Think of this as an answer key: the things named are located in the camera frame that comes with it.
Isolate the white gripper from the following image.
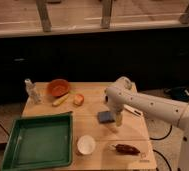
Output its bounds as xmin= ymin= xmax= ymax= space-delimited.
xmin=107 ymin=99 xmax=124 ymax=127

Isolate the blue sponge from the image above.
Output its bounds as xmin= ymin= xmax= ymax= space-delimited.
xmin=97 ymin=111 xmax=114 ymax=123

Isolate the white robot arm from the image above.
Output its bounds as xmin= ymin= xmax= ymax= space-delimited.
xmin=105 ymin=77 xmax=189 ymax=171

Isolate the green plastic tray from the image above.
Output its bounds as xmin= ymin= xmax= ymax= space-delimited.
xmin=0 ymin=112 xmax=73 ymax=171

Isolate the orange fruit piece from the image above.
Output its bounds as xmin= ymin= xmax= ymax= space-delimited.
xmin=73 ymin=94 xmax=84 ymax=106

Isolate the white cup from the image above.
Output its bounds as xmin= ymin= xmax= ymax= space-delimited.
xmin=77 ymin=135 xmax=96 ymax=155

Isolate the orange bowl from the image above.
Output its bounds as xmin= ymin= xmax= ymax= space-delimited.
xmin=47 ymin=79 xmax=70 ymax=97

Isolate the wooden table leg middle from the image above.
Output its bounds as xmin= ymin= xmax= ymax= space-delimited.
xmin=101 ymin=0 xmax=113 ymax=29

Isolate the wooden table leg left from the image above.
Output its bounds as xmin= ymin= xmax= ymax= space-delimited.
xmin=36 ymin=0 xmax=51 ymax=32

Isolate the black cable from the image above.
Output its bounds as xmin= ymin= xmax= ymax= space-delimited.
xmin=149 ymin=124 xmax=174 ymax=171

